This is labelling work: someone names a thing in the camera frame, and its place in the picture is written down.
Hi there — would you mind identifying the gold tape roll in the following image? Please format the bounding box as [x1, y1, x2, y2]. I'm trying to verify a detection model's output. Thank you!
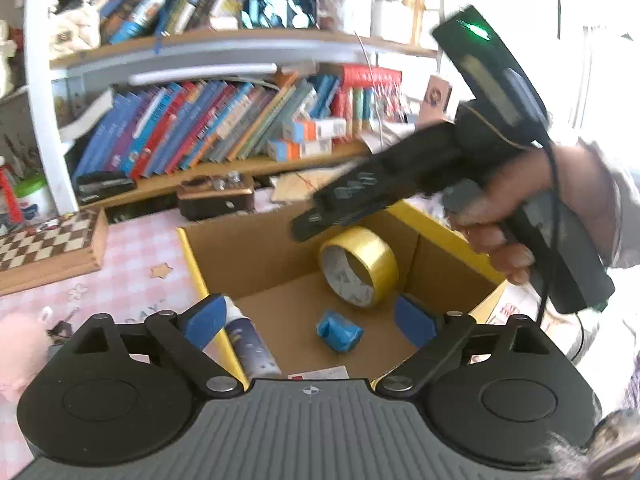
[319, 226, 399, 309]

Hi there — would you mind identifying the black stapler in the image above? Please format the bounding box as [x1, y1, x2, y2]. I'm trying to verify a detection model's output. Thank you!
[75, 171, 137, 203]

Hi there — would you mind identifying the set of red books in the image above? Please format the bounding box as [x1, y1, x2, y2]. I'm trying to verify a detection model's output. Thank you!
[332, 65, 403, 136]

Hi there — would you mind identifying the brown paper envelope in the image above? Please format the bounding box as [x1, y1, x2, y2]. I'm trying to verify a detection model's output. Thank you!
[271, 162, 361, 204]

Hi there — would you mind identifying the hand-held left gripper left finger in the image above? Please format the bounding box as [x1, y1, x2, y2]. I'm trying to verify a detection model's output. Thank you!
[70, 294, 248, 401]

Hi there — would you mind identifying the person's furry grey sleeve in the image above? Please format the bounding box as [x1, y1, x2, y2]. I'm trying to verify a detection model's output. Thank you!
[545, 407, 640, 480]

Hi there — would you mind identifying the white tube lamp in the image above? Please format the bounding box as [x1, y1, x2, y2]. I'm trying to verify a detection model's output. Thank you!
[129, 62, 278, 87]

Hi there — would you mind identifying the person's right forearm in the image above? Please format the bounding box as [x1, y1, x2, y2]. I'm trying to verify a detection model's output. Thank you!
[577, 137, 640, 401]

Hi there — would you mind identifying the wooden chessboard box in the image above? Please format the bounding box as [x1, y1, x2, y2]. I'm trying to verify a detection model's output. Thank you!
[0, 207, 109, 297]

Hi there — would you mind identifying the blue packet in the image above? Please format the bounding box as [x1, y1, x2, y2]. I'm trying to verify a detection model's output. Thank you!
[316, 310, 363, 353]

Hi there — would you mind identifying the white blue tube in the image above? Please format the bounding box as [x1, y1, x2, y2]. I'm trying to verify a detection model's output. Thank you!
[221, 295, 283, 380]

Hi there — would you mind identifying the white flowered ornament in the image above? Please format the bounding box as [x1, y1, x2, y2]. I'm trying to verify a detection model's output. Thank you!
[0, 19, 17, 98]

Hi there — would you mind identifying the white jar green lid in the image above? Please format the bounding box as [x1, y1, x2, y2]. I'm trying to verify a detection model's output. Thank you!
[14, 174, 55, 221]

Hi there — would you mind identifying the person's right hand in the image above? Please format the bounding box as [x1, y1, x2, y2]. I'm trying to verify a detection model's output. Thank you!
[447, 140, 623, 286]

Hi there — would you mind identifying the pink plush toy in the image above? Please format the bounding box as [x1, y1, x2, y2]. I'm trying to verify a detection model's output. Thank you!
[0, 310, 51, 403]

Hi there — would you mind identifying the yellow cardboard box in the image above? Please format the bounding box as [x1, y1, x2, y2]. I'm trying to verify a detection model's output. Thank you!
[176, 199, 510, 391]

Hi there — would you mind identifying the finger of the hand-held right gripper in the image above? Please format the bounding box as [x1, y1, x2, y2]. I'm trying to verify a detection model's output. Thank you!
[291, 140, 426, 243]

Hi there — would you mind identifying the orange and white carton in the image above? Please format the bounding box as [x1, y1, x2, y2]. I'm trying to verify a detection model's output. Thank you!
[267, 138, 333, 162]
[282, 117, 347, 142]

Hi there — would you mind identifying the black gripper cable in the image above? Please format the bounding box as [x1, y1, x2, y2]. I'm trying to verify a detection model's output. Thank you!
[537, 140, 588, 363]

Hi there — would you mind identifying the pink checked cloth desktop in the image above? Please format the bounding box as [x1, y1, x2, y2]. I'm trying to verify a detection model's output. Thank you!
[0, 195, 591, 466]

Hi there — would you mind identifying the long row of leaning books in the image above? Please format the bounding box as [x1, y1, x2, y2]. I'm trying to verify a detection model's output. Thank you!
[70, 72, 341, 181]

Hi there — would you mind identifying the stack of loose papers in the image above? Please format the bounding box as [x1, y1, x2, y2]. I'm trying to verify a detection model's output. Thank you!
[361, 122, 426, 153]

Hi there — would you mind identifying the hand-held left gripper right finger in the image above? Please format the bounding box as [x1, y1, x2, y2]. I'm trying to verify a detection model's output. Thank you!
[375, 294, 551, 401]

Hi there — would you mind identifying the white framed wooden bookshelf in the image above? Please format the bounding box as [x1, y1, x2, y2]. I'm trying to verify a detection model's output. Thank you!
[22, 0, 446, 216]

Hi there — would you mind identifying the dark brown box with bolts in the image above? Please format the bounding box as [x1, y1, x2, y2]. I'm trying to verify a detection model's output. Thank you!
[176, 172, 257, 222]

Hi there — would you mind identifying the row of stacked shelf books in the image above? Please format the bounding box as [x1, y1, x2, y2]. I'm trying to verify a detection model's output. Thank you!
[97, 0, 281, 43]

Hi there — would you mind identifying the pink cup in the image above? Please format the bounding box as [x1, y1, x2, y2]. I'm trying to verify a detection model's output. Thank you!
[417, 74, 455, 126]

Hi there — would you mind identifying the white quilted pearl bag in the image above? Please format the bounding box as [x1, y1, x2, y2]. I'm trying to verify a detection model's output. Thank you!
[49, 0, 102, 56]

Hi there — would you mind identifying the red and white pen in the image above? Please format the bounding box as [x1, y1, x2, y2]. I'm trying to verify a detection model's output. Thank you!
[0, 156, 25, 226]

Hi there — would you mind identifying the small white box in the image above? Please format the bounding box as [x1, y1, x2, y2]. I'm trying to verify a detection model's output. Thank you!
[286, 365, 349, 382]

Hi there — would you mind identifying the white pen pot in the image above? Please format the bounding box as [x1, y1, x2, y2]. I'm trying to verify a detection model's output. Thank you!
[340, 0, 373, 38]
[372, 0, 416, 43]

